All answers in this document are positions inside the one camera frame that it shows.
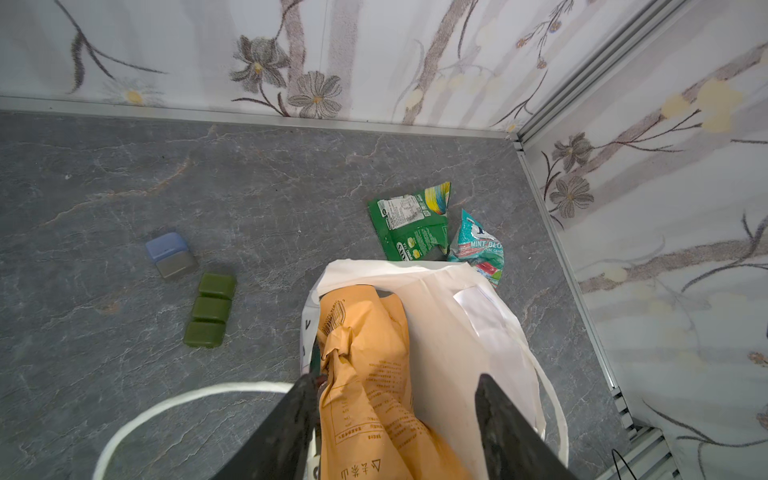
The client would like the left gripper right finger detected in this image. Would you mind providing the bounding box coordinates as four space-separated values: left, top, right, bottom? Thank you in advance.
475 373 575 480

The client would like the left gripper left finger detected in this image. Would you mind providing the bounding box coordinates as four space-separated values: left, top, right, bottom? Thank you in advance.
214 373 321 479

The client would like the orange paper snack packet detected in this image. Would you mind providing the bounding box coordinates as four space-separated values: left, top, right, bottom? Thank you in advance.
317 285 471 479

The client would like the white paper bag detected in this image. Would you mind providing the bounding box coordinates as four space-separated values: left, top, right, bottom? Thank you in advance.
94 259 569 479

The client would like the teal mint candy packet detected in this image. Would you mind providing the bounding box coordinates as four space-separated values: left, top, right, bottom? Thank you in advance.
447 210 504 288

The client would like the green snack packet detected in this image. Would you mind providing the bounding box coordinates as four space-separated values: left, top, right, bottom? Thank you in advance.
367 182 452 262

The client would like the green block strip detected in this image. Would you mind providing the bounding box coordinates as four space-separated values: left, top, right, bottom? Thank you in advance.
183 272 237 348

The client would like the blue grey block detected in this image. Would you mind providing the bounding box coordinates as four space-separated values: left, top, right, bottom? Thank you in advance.
145 232 197 279

